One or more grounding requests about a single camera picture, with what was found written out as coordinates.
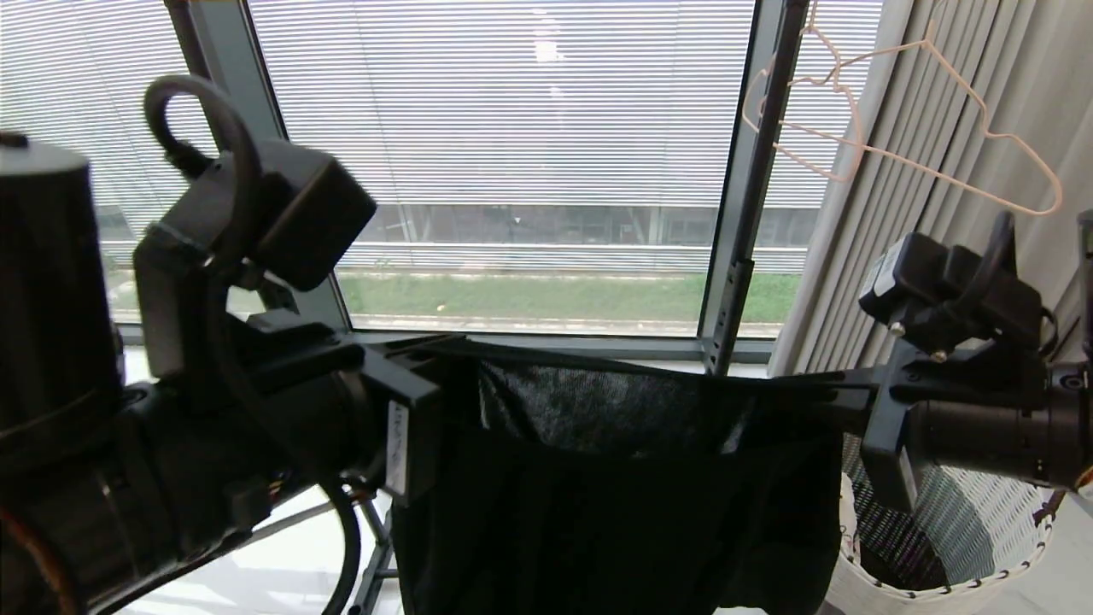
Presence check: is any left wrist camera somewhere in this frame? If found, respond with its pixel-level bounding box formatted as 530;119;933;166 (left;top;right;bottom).
132;141;378;381

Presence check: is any black clothes rack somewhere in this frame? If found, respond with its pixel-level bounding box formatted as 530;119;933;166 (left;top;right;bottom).
248;0;810;615

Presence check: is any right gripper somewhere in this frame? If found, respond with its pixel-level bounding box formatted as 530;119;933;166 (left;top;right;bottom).
861;342;1070;513

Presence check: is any beige curtain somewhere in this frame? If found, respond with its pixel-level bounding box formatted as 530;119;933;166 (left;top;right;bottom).
766;0;1093;381

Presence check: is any black short-sleeved shirt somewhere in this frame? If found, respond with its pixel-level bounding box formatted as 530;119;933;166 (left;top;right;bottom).
389;337;865;615

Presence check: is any window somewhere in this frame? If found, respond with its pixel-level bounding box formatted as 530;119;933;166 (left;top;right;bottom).
0;0;885;364

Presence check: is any pink clothes hanger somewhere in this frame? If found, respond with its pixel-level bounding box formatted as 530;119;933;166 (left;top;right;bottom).
741;0;863;185
773;13;1065;216

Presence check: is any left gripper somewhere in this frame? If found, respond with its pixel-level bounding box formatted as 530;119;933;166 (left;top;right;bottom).
120;307;445;556

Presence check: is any white laundry basket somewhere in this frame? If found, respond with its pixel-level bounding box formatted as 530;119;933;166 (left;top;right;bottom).
818;431;1057;615

